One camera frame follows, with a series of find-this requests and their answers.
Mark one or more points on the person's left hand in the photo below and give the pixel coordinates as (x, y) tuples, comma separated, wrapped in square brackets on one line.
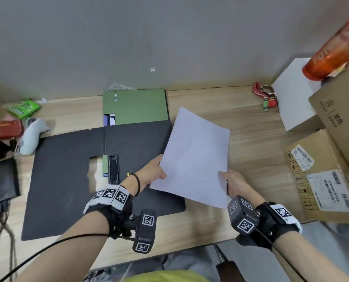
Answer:
[(151, 173)]

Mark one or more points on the dark brown chair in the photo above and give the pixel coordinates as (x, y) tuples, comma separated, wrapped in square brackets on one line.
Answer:
[(230, 270)]

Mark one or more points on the person's left forearm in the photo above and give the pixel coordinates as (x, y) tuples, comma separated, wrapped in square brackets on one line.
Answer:
[(66, 252)]

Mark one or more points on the tidy white paper stack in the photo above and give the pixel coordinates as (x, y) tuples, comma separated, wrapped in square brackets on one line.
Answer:
[(198, 155)]

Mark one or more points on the orange drink bottle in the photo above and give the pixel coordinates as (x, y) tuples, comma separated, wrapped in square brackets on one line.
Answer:
[(333, 52)]

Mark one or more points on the dark navy folder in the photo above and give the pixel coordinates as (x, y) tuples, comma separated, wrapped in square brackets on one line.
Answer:
[(60, 202)]

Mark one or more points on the clear tape piece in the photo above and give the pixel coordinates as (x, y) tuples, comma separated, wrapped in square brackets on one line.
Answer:
[(120, 86)]

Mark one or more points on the small white box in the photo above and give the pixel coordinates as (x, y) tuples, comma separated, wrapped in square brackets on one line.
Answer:
[(294, 96)]

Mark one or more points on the red snack packet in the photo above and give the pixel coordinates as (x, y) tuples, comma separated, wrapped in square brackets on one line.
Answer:
[(7, 129)]

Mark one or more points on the green paper folder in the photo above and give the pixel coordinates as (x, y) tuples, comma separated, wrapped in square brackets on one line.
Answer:
[(139, 107)]

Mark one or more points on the black wrist camera with markers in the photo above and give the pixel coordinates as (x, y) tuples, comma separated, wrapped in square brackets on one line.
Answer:
[(242, 217), (145, 229)]

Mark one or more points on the blue plastic folder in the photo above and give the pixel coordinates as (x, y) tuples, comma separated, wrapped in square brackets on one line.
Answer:
[(105, 120)]

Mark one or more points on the green gum packet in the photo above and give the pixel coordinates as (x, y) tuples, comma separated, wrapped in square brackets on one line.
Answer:
[(23, 108)]

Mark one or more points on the white handheld controller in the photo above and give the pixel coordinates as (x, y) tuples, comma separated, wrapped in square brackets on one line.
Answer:
[(33, 135)]

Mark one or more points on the flat cardboard box with labels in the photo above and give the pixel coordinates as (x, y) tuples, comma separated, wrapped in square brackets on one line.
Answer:
[(318, 149)]

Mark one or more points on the person's right hand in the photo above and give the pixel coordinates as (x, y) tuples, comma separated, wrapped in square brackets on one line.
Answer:
[(239, 186)]

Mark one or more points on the person's right forearm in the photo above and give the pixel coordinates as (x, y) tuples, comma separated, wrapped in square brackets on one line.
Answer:
[(312, 255)]

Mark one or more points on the small black tablet screen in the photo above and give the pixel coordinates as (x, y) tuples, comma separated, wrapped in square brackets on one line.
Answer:
[(1, 182)]

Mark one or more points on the large cardboard box with window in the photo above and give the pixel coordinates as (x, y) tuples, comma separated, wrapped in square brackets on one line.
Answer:
[(338, 108)]

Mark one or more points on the person's yellow shirt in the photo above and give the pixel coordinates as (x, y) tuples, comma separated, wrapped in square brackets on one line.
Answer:
[(168, 276)]

